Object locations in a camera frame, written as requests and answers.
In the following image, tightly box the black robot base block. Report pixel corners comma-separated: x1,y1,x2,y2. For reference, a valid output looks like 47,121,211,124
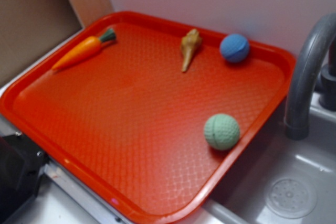
1,134,47,223

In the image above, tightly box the green foam ball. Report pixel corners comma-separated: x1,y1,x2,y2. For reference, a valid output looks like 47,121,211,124
204,114,240,151

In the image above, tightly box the blue foam ball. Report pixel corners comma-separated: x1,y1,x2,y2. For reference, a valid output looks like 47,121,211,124
219,34,250,63

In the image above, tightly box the red plastic tray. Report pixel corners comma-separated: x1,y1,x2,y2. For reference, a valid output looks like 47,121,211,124
1,12,296,223

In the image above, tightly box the tan conch seashell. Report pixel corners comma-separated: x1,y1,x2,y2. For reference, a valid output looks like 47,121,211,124
180,28,203,72

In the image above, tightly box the orange toy carrot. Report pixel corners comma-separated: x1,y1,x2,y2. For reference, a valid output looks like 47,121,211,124
51,28,117,71

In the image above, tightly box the grey toy faucet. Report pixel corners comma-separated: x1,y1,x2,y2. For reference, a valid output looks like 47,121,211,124
284,13,335,140

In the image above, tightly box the grey toy sink basin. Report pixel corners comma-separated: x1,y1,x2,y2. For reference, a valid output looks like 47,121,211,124
203,93,335,223

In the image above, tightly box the brown cardboard panel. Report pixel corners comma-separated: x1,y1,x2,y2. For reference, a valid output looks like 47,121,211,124
1,0,113,86

